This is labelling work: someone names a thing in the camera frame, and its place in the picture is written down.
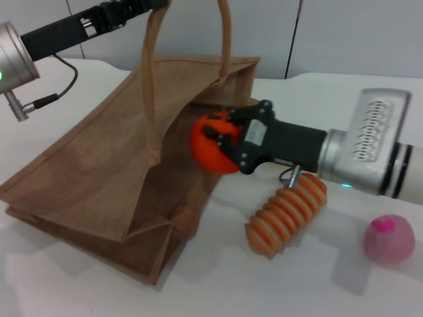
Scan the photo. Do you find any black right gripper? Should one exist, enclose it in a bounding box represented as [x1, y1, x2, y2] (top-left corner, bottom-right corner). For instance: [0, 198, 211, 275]
[202, 99, 328, 176]

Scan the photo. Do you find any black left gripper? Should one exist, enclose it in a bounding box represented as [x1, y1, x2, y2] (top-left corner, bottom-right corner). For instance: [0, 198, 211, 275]
[19, 0, 171, 63]

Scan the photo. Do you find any orange toy fruit with stem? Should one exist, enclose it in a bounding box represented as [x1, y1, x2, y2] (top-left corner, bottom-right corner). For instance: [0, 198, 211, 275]
[189, 110, 243, 175]

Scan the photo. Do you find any brown jute handbag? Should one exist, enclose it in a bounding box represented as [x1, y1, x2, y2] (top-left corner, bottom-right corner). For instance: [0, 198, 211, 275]
[0, 0, 261, 287]

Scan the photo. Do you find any orange striped toy bread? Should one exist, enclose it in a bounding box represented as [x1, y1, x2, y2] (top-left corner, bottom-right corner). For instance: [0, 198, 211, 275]
[244, 172, 328, 260]

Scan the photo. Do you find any pink toy peach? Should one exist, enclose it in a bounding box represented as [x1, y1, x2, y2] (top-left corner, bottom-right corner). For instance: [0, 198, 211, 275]
[363, 213, 416, 264]

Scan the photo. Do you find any silver right cable connector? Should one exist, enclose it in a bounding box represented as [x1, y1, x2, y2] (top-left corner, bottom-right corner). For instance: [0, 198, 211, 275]
[279, 164, 302, 190]

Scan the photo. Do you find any silver cable connector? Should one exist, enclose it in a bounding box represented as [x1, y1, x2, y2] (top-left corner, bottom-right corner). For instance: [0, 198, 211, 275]
[4, 90, 38, 123]
[279, 164, 302, 190]

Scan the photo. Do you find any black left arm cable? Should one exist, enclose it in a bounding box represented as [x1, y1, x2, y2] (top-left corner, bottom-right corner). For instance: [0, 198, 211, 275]
[32, 53, 79, 110]

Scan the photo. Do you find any silver vented wrist camera housing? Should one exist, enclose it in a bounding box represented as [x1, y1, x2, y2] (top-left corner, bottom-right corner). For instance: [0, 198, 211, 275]
[348, 87, 413, 163]

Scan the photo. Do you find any silver left cable connector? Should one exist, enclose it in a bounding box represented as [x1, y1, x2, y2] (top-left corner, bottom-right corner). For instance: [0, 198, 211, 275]
[4, 90, 38, 123]

